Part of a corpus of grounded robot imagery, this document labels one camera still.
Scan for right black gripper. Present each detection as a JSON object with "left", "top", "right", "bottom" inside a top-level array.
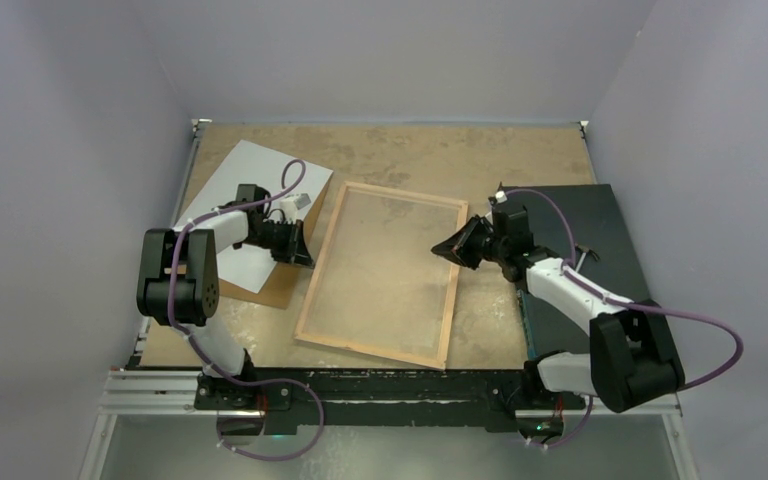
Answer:
[{"left": 432, "top": 213, "right": 508, "bottom": 271}]

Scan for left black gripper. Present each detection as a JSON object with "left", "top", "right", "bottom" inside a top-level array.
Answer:
[{"left": 242, "top": 218, "right": 315, "bottom": 268}]

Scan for brown backing board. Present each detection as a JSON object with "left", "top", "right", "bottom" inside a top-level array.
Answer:
[{"left": 219, "top": 185, "right": 329, "bottom": 309}]

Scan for printed photo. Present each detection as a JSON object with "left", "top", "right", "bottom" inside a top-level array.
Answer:
[{"left": 175, "top": 139, "right": 336, "bottom": 295}]

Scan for wooden picture frame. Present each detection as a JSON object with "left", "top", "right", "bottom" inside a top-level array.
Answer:
[{"left": 293, "top": 180, "right": 470, "bottom": 372}]

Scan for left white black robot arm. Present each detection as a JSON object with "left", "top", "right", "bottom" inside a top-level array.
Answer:
[{"left": 136, "top": 184, "right": 315, "bottom": 409}]

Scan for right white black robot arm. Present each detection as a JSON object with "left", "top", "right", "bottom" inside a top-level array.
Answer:
[{"left": 431, "top": 206, "right": 686, "bottom": 413}]

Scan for dark blue book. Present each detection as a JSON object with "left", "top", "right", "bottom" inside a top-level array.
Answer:
[{"left": 509, "top": 184, "right": 651, "bottom": 360}]

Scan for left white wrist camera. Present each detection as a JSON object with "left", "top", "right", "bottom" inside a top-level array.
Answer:
[{"left": 278, "top": 193, "right": 313, "bottom": 223}]

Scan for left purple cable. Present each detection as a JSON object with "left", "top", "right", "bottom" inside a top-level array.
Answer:
[{"left": 166, "top": 158, "right": 326, "bottom": 464}]

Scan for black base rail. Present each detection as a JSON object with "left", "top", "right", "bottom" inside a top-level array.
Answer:
[{"left": 194, "top": 367, "right": 586, "bottom": 435}]

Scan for aluminium frame rails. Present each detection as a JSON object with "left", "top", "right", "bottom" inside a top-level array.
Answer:
[{"left": 81, "top": 122, "right": 697, "bottom": 479}]

